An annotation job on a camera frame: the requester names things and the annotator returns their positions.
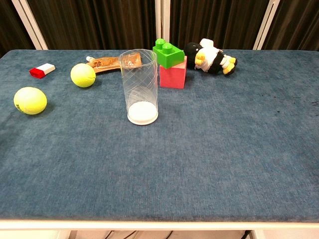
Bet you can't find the yellow tennis ball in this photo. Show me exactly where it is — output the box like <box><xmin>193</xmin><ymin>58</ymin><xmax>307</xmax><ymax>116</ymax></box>
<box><xmin>13</xmin><ymin>86</ymin><xmax>48</xmax><ymax>116</ymax></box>
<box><xmin>70</xmin><ymin>63</ymin><xmax>97</xmax><ymax>88</ymax></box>

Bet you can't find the clear plastic cup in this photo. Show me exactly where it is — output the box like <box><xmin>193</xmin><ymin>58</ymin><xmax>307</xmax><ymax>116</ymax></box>
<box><xmin>119</xmin><ymin>49</ymin><xmax>159</xmax><ymax>126</ymax></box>

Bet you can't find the pink cube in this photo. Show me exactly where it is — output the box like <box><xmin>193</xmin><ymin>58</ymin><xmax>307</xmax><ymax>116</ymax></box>
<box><xmin>159</xmin><ymin>55</ymin><xmax>188</xmax><ymax>90</ymax></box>

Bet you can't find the blue table cloth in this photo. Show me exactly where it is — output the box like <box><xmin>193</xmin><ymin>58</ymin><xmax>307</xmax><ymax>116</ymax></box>
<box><xmin>0</xmin><ymin>49</ymin><xmax>319</xmax><ymax>223</ymax></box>

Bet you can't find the green toy building block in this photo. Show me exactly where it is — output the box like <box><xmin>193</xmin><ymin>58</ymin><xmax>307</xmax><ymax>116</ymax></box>
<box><xmin>152</xmin><ymin>38</ymin><xmax>185</xmax><ymax>70</ymax></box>

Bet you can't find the orange spouted pouch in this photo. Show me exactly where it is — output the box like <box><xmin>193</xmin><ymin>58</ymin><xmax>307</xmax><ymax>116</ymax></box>
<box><xmin>86</xmin><ymin>52</ymin><xmax>143</xmax><ymax>75</ymax></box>

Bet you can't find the black white penguin plush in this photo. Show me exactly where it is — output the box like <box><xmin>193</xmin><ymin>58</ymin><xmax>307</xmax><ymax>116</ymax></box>
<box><xmin>183</xmin><ymin>38</ymin><xmax>238</xmax><ymax>77</ymax></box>

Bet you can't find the dark curtain panel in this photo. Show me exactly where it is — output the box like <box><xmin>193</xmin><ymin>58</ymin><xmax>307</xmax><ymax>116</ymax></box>
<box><xmin>0</xmin><ymin>0</ymin><xmax>35</xmax><ymax>58</ymax></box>
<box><xmin>26</xmin><ymin>0</ymin><xmax>157</xmax><ymax>50</ymax></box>
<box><xmin>169</xmin><ymin>0</ymin><xmax>271</xmax><ymax>50</ymax></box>
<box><xmin>263</xmin><ymin>0</ymin><xmax>319</xmax><ymax>52</ymax></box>

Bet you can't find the red white small box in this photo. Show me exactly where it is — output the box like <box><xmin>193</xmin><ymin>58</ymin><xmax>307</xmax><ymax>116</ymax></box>
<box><xmin>29</xmin><ymin>63</ymin><xmax>56</xmax><ymax>79</ymax></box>

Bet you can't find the white frame post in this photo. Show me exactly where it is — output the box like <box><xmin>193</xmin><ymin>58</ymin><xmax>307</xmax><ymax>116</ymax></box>
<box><xmin>253</xmin><ymin>0</ymin><xmax>281</xmax><ymax>50</ymax></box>
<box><xmin>154</xmin><ymin>0</ymin><xmax>170</xmax><ymax>50</ymax></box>
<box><xmin>11</xmin><ymin>0</ymin><xmax>48</xmax><ymax>50</ymax></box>

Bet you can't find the white table frame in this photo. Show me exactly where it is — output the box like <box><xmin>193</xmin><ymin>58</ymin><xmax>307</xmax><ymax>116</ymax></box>
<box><xmin>0</xmin><ymin>220</ymin><xmax>319</xmax><ymax>231</ymax></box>

